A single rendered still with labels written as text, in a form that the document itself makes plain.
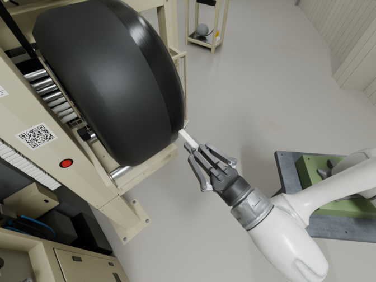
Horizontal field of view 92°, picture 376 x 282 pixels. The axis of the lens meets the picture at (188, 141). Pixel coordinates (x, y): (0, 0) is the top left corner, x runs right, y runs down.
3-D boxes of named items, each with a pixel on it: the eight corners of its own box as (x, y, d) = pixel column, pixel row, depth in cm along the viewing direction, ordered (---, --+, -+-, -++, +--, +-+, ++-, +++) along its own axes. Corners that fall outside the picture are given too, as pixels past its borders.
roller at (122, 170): (107, 175, 78) (106, 173, 82) (113, 183, 80) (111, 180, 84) (172, 134, 92) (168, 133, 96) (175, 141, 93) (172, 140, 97)
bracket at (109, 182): (114, 196, 81) (106, 187, 73) (80, 141, 99) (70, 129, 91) (121, 191, 83) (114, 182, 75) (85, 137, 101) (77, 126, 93)
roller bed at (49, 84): (43, 135, 95) (-5, 88, 71) (36, 120, 102) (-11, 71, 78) (81, 117, 103) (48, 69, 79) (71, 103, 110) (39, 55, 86)
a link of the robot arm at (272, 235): (240, 239, 39) (244, 221, 51) (302, 312, 34) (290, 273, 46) (279, 206, 37) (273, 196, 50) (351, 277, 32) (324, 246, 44)
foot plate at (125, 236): (123, 245, 144) (123, 245, 142) (108, 218, 156) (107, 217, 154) (152, 221, 155) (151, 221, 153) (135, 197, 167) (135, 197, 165)
